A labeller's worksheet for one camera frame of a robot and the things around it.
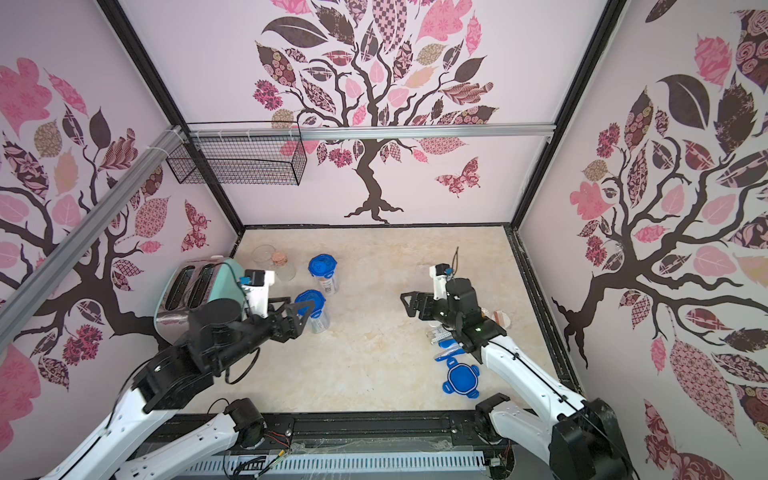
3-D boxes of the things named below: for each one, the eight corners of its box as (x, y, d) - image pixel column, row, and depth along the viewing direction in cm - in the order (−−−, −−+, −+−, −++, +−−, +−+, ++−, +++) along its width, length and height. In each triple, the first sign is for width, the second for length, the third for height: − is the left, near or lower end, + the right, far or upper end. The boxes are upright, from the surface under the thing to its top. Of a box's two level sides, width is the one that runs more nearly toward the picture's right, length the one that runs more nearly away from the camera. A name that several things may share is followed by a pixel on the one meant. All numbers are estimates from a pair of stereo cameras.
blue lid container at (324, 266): (315, 298, 101) (306, 274, 90) (319, 277, 106) (311, 253, 96) (339, 297, 101) (333, 274, 90) (342, 277, 106) (336, 253, 96)
